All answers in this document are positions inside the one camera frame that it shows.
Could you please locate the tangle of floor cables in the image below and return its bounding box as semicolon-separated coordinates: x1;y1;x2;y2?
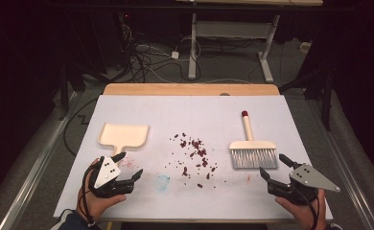
120;22;202;84

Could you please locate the person's right hand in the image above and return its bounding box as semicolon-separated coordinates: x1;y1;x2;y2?
274;188;328;230

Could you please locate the cream brush with red tip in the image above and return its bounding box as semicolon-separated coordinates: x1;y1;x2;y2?
228;110;279;170

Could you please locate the cream plastic dustpan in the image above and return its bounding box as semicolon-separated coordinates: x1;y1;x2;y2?
97;123;151;158

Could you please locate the black floor cable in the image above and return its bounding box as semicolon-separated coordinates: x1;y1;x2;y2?
62;96;99;157

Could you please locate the white paper table cover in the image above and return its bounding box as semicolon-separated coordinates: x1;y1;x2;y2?
53;94;334;222

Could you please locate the scatter of red beans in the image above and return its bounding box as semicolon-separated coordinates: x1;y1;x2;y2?
165;131;220;190

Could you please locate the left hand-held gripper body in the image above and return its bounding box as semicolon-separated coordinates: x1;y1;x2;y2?
85;155;135;197

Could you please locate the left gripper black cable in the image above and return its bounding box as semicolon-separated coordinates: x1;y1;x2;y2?
81;165;97;226

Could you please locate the wooden table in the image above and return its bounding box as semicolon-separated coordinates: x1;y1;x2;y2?
102;82;281;97

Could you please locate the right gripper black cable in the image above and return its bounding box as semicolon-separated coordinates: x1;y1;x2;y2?
294;187;320;230

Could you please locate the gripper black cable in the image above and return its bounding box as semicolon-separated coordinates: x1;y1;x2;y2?
81;165;97;226
294;187;320;230

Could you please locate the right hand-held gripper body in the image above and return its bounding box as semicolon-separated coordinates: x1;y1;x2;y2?
267;163;341;206

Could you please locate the metal floor rail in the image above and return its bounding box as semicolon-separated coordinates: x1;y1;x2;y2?
314;119;374;230
0;91;82;230

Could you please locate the white metal desk frame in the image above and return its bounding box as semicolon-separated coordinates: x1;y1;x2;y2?
175;0;324;84

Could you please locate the black stand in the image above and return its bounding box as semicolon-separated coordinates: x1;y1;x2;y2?
278;67;334;132
58;61;87;122

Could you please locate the small white box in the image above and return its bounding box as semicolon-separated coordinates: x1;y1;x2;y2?
298;40;313;55

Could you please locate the person's left hand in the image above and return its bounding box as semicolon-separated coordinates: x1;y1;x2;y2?
76;157;128;222

